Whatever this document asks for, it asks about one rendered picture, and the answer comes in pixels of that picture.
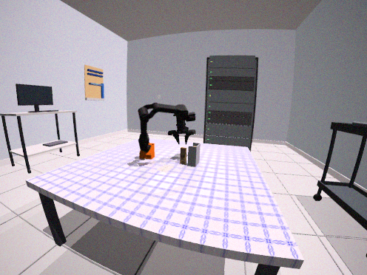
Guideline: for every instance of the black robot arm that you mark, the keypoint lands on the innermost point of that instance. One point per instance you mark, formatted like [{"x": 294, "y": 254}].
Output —
[{"x": 180, "y": 111}]

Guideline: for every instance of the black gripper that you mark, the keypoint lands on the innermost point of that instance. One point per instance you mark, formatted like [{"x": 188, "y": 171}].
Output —
[{"x": 181, "y": 129}]

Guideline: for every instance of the grey open bin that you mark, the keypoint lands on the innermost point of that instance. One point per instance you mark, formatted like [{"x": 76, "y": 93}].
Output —
[{"x": 194, "y": 154}]

